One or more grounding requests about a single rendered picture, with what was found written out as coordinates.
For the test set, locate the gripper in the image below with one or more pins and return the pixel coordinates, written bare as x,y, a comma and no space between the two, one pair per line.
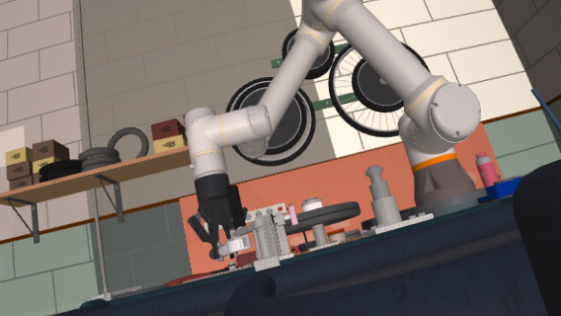
212,197

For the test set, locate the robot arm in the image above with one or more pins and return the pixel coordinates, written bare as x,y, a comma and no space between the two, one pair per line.
289,83

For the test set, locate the white lock lever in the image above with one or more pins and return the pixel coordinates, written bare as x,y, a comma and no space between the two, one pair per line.
236,247

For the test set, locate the pink lever extension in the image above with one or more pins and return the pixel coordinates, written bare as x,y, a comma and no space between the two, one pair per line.
292,215

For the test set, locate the white wheel hub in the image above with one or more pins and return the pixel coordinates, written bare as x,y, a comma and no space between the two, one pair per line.
312,205

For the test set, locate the grey spigot under wheel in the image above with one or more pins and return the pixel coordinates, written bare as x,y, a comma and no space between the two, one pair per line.
320,236

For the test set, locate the dark grey wheel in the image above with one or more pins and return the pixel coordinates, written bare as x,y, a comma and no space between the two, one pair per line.
333,214

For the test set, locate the large black wheel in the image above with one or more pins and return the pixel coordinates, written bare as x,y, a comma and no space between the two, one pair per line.
291,127

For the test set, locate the spoked wheelchair wheel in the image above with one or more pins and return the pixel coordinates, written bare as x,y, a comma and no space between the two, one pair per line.
346,105

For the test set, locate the small black wheel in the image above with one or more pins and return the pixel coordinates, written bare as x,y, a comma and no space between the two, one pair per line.
324,65

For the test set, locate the black solid wheel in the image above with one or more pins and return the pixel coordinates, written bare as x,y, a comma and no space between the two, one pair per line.
372,94

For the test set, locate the dark red small block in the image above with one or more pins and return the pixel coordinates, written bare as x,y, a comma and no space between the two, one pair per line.
246,259

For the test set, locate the red flat pad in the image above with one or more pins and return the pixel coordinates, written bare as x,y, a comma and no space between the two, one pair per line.
186,279

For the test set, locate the yellow cardboard box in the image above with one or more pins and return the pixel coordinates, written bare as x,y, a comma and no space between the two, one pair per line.
18,157
41,165
170,143

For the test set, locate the dark red cardboard box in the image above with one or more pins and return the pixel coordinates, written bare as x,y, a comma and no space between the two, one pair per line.
167,129

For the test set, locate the grey upright tyre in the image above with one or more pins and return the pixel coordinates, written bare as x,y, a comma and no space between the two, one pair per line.
142,140

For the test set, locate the white small roll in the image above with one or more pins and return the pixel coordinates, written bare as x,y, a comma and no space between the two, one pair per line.
336,236

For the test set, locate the grey vertical pipe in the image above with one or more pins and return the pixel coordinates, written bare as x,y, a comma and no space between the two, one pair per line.
100,245

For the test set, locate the white flat plate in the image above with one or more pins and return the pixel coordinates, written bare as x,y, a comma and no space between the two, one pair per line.
116,292

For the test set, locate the orange back panel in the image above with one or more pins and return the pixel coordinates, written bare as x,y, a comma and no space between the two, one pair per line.
342,179

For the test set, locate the grey tyre stack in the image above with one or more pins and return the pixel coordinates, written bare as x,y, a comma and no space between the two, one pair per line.
100,158

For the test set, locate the black tyre stack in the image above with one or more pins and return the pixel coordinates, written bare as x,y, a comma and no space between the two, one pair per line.
60,171

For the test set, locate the brown cardboard box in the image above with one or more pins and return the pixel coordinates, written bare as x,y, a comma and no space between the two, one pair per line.
19,170
50,150
21,182

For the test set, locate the pink bottle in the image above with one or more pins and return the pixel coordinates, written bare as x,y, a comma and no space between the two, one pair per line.
485,168

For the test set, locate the blue tray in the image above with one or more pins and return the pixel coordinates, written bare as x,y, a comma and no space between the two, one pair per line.
499,189

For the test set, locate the blue tube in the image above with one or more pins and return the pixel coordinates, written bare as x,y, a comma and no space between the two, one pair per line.
547,111

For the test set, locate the white wheel lock bracket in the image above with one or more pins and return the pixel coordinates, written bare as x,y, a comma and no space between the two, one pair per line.
269,236

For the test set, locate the wooden wall shelf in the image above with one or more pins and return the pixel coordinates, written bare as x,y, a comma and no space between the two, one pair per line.
109,173

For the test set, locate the grey spigot post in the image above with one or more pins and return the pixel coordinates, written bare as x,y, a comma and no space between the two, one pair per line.
382,197

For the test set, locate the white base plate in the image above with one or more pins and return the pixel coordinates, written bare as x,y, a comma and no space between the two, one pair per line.
407,222

